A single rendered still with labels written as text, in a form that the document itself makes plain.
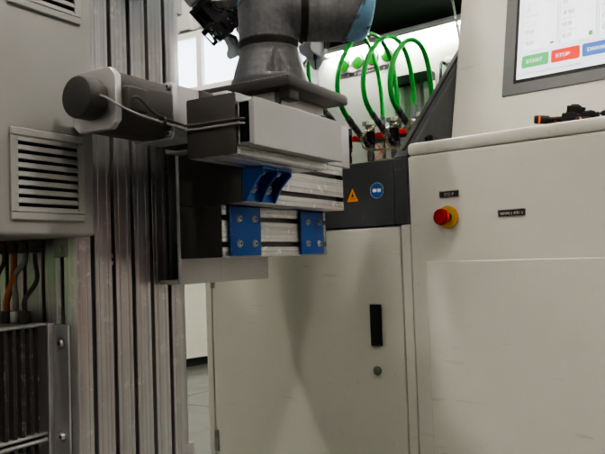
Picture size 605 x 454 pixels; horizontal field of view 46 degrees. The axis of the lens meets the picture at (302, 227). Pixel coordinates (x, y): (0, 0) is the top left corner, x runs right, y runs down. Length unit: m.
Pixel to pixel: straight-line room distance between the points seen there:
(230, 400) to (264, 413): 0.13
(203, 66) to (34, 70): 6.57
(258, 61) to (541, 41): 0.83
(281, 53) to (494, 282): 0.67
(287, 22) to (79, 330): 0.67
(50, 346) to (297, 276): 0.86
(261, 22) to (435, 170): 0.55
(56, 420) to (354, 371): 0.83
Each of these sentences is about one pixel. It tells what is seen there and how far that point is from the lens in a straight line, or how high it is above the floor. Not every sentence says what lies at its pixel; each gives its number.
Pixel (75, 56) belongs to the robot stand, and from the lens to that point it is 1.16.
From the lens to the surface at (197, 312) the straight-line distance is 5.04.
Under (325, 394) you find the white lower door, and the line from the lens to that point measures 1.89.
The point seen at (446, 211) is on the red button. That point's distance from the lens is 1.63.
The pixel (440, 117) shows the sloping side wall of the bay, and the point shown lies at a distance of 1.89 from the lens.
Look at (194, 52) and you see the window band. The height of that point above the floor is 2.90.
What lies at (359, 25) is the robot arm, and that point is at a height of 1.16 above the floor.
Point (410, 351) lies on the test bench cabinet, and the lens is 1.73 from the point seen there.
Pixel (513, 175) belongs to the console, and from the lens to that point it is 1.60.
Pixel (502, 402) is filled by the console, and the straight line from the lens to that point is 1.64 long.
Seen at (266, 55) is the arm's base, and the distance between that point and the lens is 1.37.
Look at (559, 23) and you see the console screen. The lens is 1.94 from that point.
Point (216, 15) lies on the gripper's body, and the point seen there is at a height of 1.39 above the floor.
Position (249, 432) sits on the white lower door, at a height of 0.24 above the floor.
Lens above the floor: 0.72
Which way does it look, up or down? 2 degrees up
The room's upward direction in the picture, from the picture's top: 2 degrees counter-clockwise
